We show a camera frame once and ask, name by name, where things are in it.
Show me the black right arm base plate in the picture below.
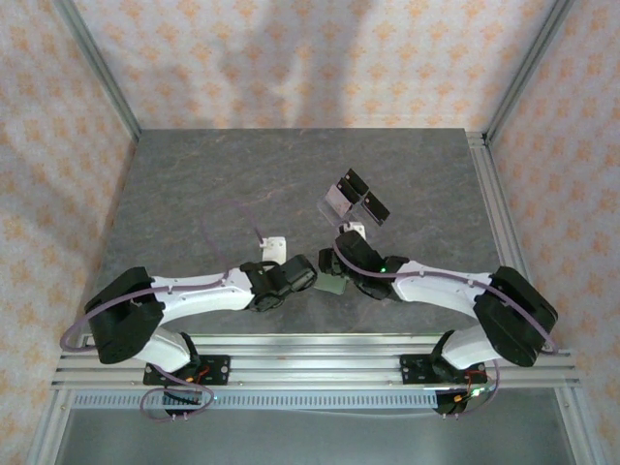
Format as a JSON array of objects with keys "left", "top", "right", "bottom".
[{"left": 399, "top": 353, "right": 486, "bottom": 388}]

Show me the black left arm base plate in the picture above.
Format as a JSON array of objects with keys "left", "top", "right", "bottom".
[{"left": 142, "top": 355, "right": 232, "bottom": 388}]

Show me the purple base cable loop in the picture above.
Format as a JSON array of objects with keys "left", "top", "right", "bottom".
[
  {"left": 139, "top": 375, "right": 218, "bottom": 422},
  {"left": 443, "top": 356, "right": 506, "bottom": 420}
]

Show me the aluminium side rail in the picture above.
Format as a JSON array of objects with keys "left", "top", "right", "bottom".
[{"left": 465, "top": 130, "right": 552, "bottom": 350}]

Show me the aluminium frame leg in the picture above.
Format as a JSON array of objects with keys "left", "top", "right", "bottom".
[
  {"left": 26, "top": 387, "right": 75, "bottom": 465},
  {"left": 554, "top": 387, "right": 600, "bottom": 465}
]

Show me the white VIP card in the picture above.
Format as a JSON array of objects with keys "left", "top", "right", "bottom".
[{"left": 325, "top": 185, "right": 354, "bottom": 218}]

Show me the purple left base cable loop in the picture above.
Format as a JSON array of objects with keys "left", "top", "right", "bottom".
[{"left": 139, "top": 375, "right": 218, "bottom": 422}]

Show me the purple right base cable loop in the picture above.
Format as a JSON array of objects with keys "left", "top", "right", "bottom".
[{"left": 443, "top": 356, "right": 506, "bottom": 420}]

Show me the aluminium mounting rail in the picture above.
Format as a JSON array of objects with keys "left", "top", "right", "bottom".
[{"left": 50, "top": 332, "right": 580, "bottom": 390}]

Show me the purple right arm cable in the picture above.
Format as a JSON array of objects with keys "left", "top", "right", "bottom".
[{"left": 331, "top": 222, "right": 558, "bottom": 355}]

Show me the black card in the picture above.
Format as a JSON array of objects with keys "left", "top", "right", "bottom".
[
  {"left": 361, "top": 191, "right": 391, "bottom": 227},
  {"left": 337, "top": 177, "right": 362, "bottom": 202},
  {"left": 344, "top": 168, "right": 372, "bottom": 193}
]

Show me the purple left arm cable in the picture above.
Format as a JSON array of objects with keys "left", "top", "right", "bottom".
[{"left": 58, "top": 197, "right": 266, "bottom": 351}]

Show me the aluminium frame post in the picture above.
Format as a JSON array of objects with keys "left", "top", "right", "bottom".
[
  {"left": 482, "top": 0, "right": 576, "bottom": 142},
  {"left": 51, "top": 0, "right": 142, "bottom": 145}
]

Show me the slotted grey cable duct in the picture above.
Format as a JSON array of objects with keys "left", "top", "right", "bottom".
[{"left": 72, "top": 389, "right": 440, "bottom": 412}]

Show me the clear acrylic card stand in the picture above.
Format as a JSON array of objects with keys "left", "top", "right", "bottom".
[{"left": 316, "top": 167, "right": 392, "bottom": 232}]

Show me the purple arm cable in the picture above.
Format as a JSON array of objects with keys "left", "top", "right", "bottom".
[
  {"left": 331, "top": 222, "right": 558, "bottom": 355},
  {"left": 58, "top": 197, "right": 266, "bottom": 351}
]

